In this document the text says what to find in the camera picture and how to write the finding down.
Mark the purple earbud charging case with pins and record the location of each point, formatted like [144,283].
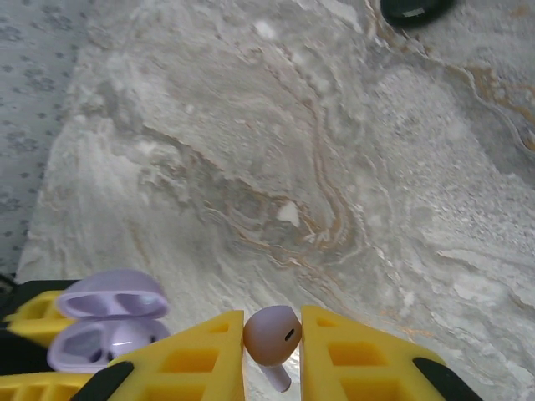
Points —
[113,288]

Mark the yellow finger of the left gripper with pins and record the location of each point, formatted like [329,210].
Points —
[37,313]
[37,388]

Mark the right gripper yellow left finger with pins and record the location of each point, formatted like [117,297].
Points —
[188,367]

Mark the purple earbud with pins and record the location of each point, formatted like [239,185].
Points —
[271,334]

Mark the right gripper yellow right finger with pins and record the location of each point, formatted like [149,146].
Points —
[355,367]

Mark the black earbud charging case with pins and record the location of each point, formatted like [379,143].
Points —
[418,12]

